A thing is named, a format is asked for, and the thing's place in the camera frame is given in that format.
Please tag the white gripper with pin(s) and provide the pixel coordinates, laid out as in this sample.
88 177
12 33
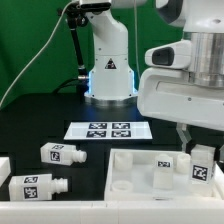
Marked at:
166 94

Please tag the white square tabletop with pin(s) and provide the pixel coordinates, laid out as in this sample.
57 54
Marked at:
130 177

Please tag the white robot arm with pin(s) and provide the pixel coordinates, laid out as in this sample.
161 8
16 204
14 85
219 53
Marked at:
202 21

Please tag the white marker tag sheet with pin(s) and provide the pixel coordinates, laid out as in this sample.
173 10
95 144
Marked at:
108 130

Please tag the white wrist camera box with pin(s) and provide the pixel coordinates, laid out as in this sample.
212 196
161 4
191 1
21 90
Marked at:
174 56

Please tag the white front rail fence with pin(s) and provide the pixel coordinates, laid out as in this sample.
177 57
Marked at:
123 212

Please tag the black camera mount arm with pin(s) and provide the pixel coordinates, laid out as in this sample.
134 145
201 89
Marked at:
76 18

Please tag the white left rail block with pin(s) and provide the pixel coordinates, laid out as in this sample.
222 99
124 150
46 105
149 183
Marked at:
5 169

